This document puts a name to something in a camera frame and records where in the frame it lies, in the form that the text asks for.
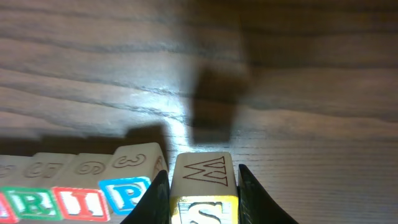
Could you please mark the red I block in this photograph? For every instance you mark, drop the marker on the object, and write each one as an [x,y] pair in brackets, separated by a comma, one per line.
[77,191]

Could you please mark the blue P block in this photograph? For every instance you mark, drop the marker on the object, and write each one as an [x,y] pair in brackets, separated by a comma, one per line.
[129,173]

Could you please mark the yellow S block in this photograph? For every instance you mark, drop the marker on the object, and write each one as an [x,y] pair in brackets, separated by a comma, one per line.
[204,189]

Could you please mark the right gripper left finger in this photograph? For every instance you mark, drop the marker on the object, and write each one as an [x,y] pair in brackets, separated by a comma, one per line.
[154,206]

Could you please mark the green R block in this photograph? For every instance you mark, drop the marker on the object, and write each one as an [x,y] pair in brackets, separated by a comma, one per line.
[36,200]

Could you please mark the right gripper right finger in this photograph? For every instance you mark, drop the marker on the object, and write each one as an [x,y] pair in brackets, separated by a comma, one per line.
[256,206]

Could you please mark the red U block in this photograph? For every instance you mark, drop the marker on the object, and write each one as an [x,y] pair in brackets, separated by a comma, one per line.
[12,176]

